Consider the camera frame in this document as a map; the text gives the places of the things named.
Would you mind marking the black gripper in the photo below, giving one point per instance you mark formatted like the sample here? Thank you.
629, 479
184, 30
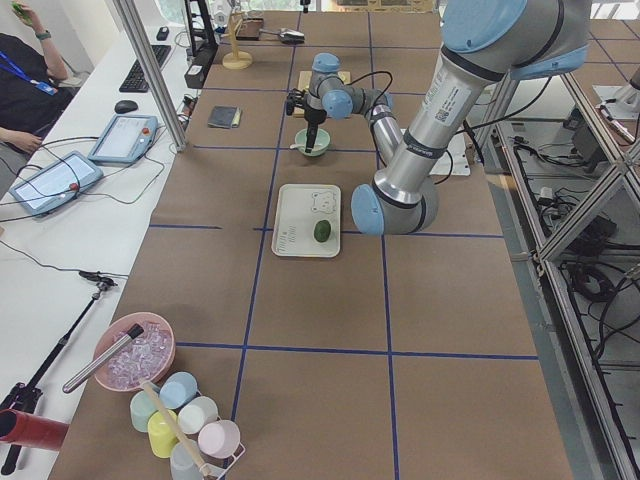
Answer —
314, 116

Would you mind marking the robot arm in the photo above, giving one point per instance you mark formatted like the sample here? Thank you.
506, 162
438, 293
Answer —
482, 42

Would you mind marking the pink bowl with ice cubes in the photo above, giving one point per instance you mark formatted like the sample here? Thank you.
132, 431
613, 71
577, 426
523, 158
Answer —
146, 358

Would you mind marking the cream serving tray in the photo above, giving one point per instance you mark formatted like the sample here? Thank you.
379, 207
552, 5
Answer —
299, 208

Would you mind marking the grey folded cloth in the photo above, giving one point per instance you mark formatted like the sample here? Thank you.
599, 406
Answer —
225, 117

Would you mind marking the metal scoop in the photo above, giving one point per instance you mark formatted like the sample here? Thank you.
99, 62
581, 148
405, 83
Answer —
286, 36

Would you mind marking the green avocado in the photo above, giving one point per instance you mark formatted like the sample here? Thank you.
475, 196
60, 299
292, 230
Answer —
322, 231

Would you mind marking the wooden mug tree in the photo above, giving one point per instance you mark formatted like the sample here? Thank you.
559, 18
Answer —
236, 59

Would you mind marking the teach pendant far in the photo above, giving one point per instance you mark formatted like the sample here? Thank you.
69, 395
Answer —
125, 139

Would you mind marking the teach pendant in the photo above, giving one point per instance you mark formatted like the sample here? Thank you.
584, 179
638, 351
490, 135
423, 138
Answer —
57, 184
125, 139

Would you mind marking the black computer mouse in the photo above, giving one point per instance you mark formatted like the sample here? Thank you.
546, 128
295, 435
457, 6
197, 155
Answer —
125, 106

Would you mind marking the teach pendant near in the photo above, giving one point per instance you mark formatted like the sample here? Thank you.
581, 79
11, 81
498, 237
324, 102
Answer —
57, 184

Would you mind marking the steel tube with black cap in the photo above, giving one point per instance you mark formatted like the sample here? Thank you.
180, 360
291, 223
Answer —
90, 369

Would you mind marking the person in black shirt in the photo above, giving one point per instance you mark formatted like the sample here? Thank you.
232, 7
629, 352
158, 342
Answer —
31, 99

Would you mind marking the blue plastic cup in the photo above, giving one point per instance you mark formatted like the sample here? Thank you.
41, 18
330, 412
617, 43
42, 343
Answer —
178, 390

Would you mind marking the white plastic cup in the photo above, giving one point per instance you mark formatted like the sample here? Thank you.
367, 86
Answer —
199, 412

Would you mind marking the pink plastic cup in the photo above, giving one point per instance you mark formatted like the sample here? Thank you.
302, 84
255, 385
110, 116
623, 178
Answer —
219, 439

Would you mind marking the mint plastic cup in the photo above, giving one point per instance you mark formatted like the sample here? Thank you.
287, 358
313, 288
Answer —
141, 408

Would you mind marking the yellow plastic cup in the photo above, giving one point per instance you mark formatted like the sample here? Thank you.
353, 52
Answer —
162, 438

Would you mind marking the clear plastic cup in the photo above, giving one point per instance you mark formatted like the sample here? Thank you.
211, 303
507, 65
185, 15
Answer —
182, 466

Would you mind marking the black tripod stand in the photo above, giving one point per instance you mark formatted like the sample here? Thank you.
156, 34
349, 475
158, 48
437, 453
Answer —
24, 397

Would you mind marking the red cylinder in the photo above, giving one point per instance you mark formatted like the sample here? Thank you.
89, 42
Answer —
29, 430

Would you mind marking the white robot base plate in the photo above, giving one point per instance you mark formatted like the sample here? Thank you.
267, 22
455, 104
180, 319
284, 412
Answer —
456, 163

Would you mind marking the aluminium frame post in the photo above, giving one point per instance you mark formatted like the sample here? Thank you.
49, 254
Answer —
136, 33

